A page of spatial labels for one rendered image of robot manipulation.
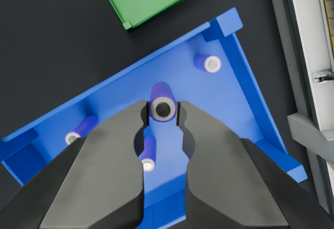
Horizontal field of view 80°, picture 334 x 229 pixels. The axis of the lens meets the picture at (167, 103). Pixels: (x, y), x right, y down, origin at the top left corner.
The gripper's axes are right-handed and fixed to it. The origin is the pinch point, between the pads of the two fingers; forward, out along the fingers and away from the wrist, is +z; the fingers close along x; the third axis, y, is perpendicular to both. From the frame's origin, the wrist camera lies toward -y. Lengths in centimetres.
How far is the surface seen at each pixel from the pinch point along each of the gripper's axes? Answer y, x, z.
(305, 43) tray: 4, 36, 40
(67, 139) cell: 8.1, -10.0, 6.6
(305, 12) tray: -3, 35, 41
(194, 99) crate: 6.6, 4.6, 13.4
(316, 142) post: 32, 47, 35
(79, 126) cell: 7.6, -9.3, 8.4
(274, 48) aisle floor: 9, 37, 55
